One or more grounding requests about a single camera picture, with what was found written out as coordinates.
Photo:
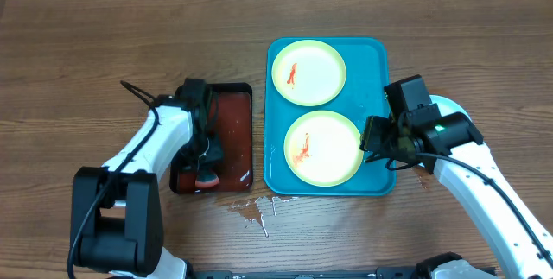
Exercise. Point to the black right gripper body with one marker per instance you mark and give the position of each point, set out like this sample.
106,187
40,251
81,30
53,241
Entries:
376,136

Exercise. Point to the black rectangular tray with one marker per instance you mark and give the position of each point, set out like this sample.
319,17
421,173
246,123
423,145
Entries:
217,88

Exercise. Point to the blue plastic tray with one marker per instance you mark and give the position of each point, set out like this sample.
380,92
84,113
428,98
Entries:
362,96

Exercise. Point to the yellow plate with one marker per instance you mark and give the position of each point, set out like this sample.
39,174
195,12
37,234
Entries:
308,72
322,148

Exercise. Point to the white plate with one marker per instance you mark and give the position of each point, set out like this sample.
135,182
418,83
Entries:
449,106

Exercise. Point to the clear container with red water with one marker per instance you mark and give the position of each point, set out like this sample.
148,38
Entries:
233,127

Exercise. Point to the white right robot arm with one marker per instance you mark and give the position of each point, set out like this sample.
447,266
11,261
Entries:
453,150

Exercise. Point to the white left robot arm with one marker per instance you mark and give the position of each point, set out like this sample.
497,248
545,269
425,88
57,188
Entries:
116,216

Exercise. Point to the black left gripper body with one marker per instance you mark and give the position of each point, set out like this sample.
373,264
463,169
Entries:
202,153

